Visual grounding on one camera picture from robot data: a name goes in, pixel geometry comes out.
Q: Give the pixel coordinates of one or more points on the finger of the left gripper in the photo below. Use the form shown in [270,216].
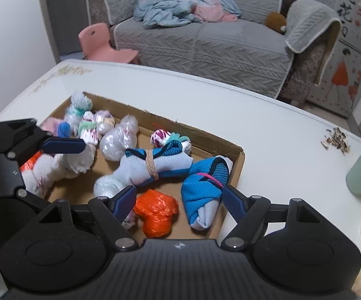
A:
[63,145]
[21,139]

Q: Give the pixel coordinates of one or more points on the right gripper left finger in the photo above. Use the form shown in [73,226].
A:
[109,213]

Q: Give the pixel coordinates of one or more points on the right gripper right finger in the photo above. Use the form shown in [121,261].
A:
[249,213]

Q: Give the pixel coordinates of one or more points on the pink fluffy pompom hat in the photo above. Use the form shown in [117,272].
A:
[57,127]

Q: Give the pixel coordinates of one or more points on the white green leaf sock roll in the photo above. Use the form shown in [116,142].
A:
[48,169]

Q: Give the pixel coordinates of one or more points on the white pink teal sock roll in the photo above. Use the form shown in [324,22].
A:
[87,129]

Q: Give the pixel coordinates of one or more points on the white fluffy teal sock roll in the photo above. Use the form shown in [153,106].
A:
[80,103]

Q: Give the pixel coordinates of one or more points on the blue knit sock bundle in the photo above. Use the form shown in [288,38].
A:
[201,190]

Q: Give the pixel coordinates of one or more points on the pale pink sock roll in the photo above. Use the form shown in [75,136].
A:
[104,121]

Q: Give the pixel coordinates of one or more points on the clear bubble wrap bundle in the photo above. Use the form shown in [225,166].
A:
[123,136]

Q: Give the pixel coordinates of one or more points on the blue white striped sock roll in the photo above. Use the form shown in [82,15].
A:
[140,167]

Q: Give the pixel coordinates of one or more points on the magenta white teal sock roll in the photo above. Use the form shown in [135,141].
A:
[160,137]

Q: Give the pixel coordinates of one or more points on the orange plastic bag bundle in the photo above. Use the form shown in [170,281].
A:
[29,165]

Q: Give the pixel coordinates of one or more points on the brown cardboard box tray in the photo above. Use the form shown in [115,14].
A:
[203,144]

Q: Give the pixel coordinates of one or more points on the pink small chair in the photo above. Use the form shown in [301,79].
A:
[95,43]

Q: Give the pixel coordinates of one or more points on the sunflower seed shell pile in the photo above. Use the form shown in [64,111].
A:
[336,138]

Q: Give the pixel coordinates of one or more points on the grey sofa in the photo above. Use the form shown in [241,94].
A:
[244,53]

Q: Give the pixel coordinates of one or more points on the brown plush toy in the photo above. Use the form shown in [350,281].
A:
[276,22]

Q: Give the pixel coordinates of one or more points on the decorated refrigerator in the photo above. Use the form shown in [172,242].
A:
[340,89]

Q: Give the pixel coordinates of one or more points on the light blue blanket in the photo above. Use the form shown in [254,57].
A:
[176,13]

